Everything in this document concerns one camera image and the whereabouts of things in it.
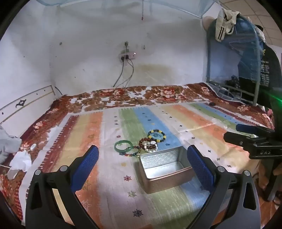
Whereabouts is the person's right forearm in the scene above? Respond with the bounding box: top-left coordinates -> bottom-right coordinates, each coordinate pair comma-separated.
249,159 -> 275,199

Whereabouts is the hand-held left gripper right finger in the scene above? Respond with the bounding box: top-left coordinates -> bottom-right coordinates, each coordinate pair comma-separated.
187,145 -> 261,229

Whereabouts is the rectangular metal tin box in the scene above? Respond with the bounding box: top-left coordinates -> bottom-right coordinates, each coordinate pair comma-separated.
138,146 -> 195,194

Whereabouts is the striped colourful mat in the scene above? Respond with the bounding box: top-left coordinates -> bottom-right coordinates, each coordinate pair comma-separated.
19,102 -> 274,229

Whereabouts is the brown floral bed sheet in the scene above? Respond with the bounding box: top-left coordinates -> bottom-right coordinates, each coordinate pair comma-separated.
0,82 -> 276,221

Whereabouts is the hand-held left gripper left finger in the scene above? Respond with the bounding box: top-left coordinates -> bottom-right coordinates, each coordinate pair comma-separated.
25,145 -> 99,229

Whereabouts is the white pearl bracelet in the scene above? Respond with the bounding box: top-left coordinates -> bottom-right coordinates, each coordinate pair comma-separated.
142,141 -> 158,153

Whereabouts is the black power cable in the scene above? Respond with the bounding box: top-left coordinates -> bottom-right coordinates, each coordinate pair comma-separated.
113,59 -> 125,88
122,58 -> 143,104

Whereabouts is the white power strip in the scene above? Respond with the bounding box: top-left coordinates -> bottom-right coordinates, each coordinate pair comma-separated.
119,52 -> 136,61

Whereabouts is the black printed shirt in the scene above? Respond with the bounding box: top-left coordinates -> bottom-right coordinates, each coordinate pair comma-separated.
260,44 -> 282,88

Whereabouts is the white bed headboard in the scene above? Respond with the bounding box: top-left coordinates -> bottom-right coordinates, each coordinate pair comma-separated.
0,85 -> 56,137

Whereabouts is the white jacket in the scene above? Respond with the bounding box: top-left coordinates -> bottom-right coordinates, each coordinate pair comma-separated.
215,8 -> 239,42

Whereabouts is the yellow black blue bead bracelet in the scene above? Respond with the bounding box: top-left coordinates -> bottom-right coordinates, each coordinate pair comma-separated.
147,129 -> 167,143

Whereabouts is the green jade bangle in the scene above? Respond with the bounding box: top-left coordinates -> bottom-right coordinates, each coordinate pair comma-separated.
114,140 -> 133,152

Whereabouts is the grey cloth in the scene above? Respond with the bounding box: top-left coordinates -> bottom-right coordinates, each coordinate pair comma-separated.
0,125 -> 22,163

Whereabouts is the red bead bracelet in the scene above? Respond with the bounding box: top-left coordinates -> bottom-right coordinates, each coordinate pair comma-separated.
139,138 -> 155,150

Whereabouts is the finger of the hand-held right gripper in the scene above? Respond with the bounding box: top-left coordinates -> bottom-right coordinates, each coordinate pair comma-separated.
223,131 -> 266,148
236,123 -> 275,135

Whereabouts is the dark multicolour bead bracelet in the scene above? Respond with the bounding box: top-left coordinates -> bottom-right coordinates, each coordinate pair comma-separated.
123,144 -> 141,157

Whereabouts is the crumpled white tissue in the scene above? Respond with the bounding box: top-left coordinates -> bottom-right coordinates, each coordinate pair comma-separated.
8,151 -> 32,179

